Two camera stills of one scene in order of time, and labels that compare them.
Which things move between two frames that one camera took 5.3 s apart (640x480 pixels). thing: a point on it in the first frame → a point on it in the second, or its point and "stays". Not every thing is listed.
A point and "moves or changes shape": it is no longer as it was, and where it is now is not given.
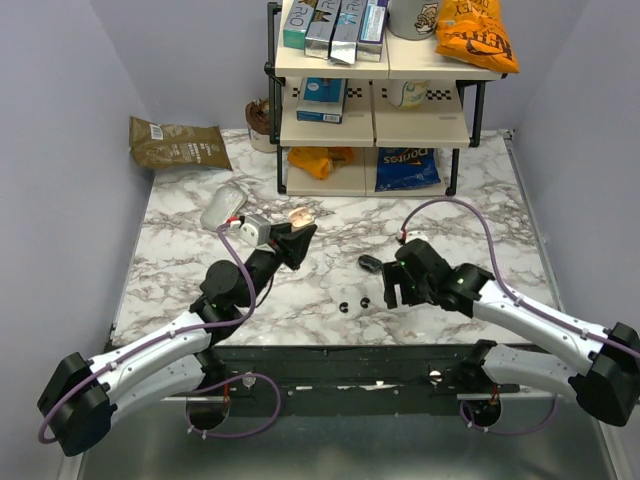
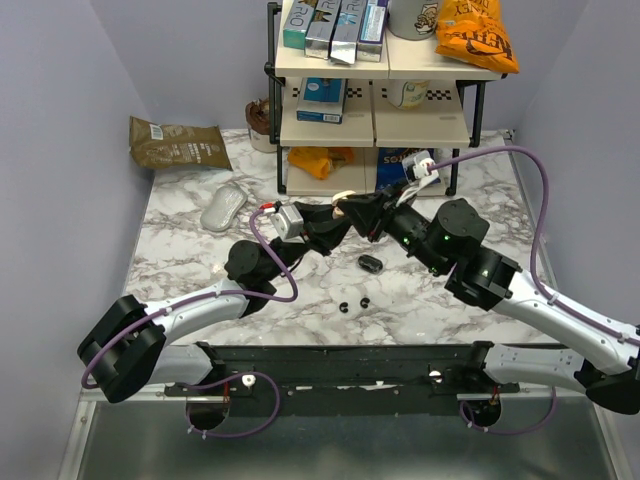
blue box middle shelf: [322, 100] stays
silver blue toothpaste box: [347, 29] stays
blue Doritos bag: [404, 167] stays
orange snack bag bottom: [319, 161] stays
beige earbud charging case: [300, 218] moves or changes shape
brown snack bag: [153, 144] stays
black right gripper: [394, 273] → [369, 209]
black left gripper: [291, 247] → [322, 233]
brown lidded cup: [257, 121] stays
